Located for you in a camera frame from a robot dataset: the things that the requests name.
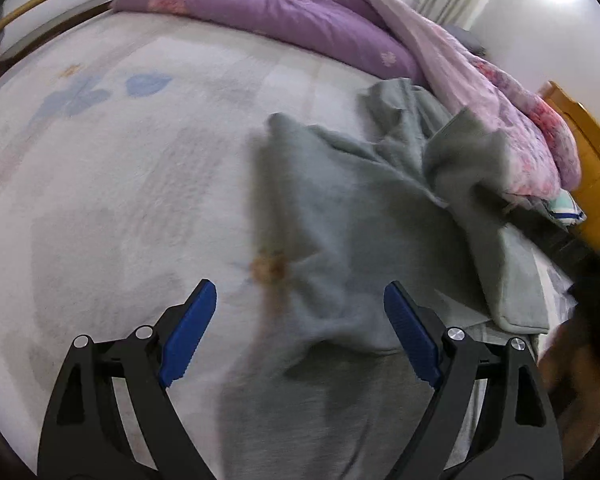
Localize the grey fleece garment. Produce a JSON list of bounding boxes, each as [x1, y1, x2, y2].
[[215, 78, 551, 480]]

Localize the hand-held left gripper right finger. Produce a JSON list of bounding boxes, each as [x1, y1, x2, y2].
[[383, 281, 565, 480]]

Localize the wooden headboard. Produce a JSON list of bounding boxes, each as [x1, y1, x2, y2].
[[537, 80, 600, 256]]

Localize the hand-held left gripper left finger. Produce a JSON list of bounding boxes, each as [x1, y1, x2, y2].
[[37, 279, 218, 480]]

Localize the teal striped pillow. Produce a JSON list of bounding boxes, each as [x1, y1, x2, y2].
[[545, 192, 587, 224]]

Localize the purple floral quilt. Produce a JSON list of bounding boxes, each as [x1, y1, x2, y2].
[[111, 0, 582, 211]]

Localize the bed with pale printed sheet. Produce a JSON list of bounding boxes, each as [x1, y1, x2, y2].
[[0, 10, 581, 480]]

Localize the person's right forearm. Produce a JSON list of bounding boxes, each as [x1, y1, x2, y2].
[[537, 317, 600, 471]]

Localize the dark wooden bedside shelf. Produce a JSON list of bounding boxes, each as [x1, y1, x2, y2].
[[0, 1, 117, 67]]

